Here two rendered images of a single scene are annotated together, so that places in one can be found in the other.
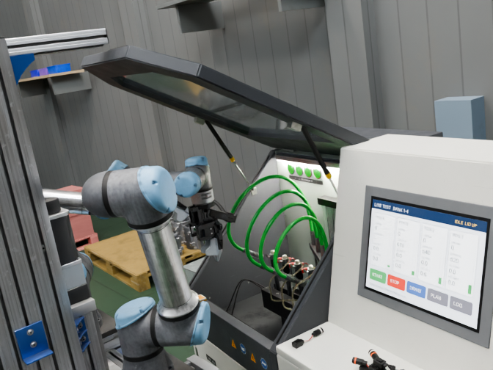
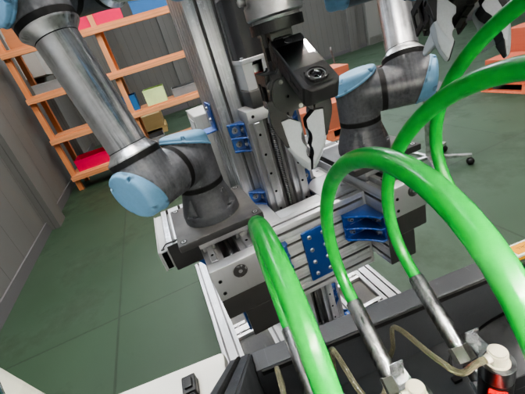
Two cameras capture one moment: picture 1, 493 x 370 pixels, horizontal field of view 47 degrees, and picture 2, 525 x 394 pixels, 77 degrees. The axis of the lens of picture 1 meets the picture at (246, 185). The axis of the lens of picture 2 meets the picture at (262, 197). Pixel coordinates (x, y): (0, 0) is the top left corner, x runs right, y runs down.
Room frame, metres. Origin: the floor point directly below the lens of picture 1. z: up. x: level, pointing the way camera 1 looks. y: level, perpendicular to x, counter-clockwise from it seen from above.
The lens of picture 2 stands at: (1.93, -0.32, 1.43)
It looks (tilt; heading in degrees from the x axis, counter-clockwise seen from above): 26 degrees down; 114
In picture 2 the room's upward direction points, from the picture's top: 17 degrees counter-clockwise
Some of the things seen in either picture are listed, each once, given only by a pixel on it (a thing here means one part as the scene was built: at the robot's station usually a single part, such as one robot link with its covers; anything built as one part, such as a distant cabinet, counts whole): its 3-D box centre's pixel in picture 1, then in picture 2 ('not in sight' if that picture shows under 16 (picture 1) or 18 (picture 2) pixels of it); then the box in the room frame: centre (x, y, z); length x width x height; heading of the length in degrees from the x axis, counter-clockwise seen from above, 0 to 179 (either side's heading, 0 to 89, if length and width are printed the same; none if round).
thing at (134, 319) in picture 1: (140, 324); (188, 157); (1.46, 0.36, 1.20); 0.13 x 0.12 x 0.14; 77
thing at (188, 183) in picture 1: (184, 182); not in sight; (1.71, 0.19, 1.54); 0.11 x 0.11 x 0.08; 77
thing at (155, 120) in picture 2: not in sight; (138, 127); (-3.44, 6.11, 0.23); 1.28 x 0.86 x 0.46; 35
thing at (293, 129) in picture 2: (213, 250); (292, 141); (1.79, 0.15, 1.27); 0.06 x 0.03 x 0.09; 120
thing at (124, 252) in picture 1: (147, 242); not in sight; (5.40, 1.07, 0.19); 1.37 x 0.94 x 0.38; 37
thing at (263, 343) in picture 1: (231, 335); (419, 327); (1.95, 0.15, 0.87); 0.62 x 0.04 x 0.16; 30
